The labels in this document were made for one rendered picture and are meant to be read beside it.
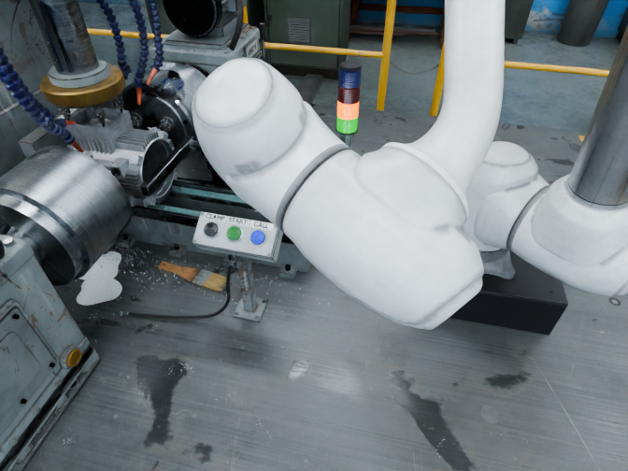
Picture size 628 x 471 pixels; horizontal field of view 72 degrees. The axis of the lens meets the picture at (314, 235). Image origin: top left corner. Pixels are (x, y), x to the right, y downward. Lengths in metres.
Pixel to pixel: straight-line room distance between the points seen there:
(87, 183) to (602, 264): 0.99
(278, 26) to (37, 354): 3.72
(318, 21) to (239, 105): 3.83
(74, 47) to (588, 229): 1.07
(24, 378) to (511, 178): 0.96
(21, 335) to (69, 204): 0.26
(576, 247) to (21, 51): 1.30
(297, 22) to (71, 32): 3.24
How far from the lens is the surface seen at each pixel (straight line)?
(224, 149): 0.36
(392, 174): 0.36
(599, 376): 1.15
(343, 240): 0.34
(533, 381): 1.07
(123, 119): 1.22
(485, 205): 0.95
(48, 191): 0.98
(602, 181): 0.83
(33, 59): 1.37
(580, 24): 5.85
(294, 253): 1.11
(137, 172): 1.15
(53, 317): 0.95
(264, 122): 0.35
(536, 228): 0.91
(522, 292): 1.06
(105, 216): 1.02
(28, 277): 0.89
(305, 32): 4.22
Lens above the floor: 1.64
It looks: 42 degrees down
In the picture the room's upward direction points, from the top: straight up
